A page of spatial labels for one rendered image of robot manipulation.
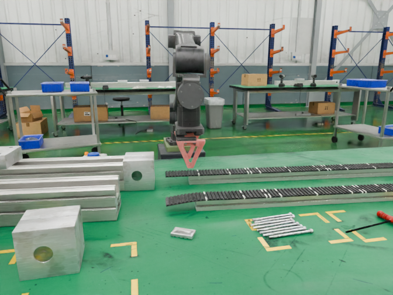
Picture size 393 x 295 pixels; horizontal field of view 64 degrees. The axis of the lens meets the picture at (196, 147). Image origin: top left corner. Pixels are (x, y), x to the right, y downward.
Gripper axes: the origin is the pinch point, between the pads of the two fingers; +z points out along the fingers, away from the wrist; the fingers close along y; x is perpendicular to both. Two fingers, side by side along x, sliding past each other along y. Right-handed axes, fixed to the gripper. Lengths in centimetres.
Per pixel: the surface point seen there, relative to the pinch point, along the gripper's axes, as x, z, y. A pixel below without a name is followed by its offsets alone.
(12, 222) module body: -42.0, 12.3, 5.4
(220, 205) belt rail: 8.0, 12.1, 2.1
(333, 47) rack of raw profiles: 462, -71, -767
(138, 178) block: -13.9, 9.4, -13.9
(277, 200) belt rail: 23.5, 11.3, 2.1
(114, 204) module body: -18.4, 8.9, 5.3
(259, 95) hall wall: 272, 58, -790
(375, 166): 65, 10, -18
